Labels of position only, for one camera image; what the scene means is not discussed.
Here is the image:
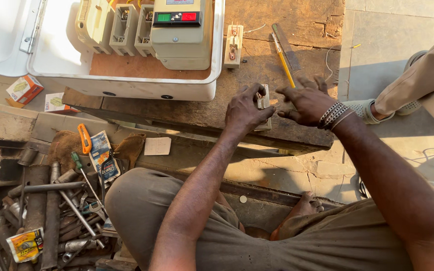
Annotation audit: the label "person's right hand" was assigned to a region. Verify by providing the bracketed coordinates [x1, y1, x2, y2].
[275, 75, 339, 128]

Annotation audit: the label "person's left hand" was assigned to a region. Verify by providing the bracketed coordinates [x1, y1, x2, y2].
[225, 82, 277, 137]

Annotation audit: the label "white porcelain fuse holder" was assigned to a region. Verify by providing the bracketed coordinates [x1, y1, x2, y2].
[254, 84, 273, 131]

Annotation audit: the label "grey metal blade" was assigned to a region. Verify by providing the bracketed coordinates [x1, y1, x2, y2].
[272, 23, 302, 71]

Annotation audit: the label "white porcelain fuse base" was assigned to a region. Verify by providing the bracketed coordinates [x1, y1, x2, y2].
[223, 23, 244, 69]

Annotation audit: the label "white paper note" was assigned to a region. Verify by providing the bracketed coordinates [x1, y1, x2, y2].
[143, 137, 172, 156]

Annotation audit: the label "beige motor starter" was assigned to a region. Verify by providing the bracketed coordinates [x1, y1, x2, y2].
[150, 0, 214, 71]

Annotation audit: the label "person's bare foot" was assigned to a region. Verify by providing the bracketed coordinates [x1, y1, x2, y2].
[269, 190, 325, 242]

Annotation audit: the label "plywood mounting board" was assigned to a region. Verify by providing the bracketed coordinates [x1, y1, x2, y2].
[89, 0, 214, 81]

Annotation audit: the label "white metal panel box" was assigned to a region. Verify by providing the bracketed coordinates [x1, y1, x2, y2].
[27, 0, 226, 102]

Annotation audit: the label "beige fuse unit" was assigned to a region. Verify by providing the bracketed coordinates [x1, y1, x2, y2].
[134, 4, 156, 58]
[109, 4, 139, 57]

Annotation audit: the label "person's grey shorts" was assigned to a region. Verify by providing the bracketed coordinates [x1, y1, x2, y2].
[104, 167, 434, 271]

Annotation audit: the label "blue printed packet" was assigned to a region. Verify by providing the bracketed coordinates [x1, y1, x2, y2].
[88, 130, 121, 184]

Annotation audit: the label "orange utility knife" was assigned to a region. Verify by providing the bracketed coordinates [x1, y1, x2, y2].
[77, 123, 92, 155]

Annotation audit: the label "brown burlap sack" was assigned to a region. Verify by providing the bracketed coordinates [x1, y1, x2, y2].
[47, 130, 147, 174]

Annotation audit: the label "white and orange carton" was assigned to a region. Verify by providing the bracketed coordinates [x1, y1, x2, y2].
[44, 92, 81, 115]

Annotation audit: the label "heap of metal tools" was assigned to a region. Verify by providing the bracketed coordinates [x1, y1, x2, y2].
[0, 146, 127, 271]

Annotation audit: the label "orange cardboard box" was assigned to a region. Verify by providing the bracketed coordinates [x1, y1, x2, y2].
[6, 74, 45, 106]

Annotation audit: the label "metal lid hinge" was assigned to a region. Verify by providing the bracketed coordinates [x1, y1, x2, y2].
[19, 0, 48, 53]

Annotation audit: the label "yellow printed packet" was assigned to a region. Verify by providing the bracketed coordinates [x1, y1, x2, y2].
[6, 227, 45, 263]

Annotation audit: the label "beaded wrist bracelets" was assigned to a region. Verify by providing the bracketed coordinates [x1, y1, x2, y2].
[317, 100, 357, 131]

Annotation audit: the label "yellow handled screwdriver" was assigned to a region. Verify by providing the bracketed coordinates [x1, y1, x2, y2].
[270, 32, 297, 89]

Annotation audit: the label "thin white wire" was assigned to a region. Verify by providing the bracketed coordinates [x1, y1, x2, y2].
[323, 44, 335, 82]

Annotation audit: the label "short white wire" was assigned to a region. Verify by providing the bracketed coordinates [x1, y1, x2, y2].
[244, 23, 267, 34]

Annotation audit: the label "green handled screwdriver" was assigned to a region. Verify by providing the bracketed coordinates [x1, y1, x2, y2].
[70, 151, 105, 212]

